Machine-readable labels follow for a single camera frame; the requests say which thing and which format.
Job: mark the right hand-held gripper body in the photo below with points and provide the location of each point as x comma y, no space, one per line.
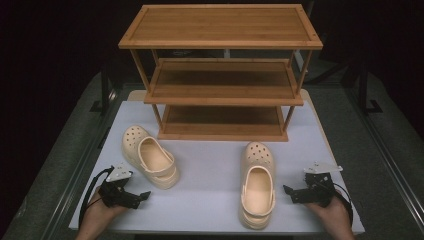
316,188

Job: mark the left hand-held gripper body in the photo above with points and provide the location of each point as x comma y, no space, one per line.
115,191

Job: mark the cream foam clog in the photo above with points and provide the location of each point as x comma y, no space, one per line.
257,190
151,159

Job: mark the three-tier wooden shoe rack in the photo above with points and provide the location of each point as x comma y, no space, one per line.
221,25

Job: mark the person's left hand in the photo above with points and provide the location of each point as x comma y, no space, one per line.
101,213

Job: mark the person's right hand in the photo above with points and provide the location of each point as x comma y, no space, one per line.
330,215

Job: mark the black metal stand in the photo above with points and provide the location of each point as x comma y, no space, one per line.
104,90
365,93

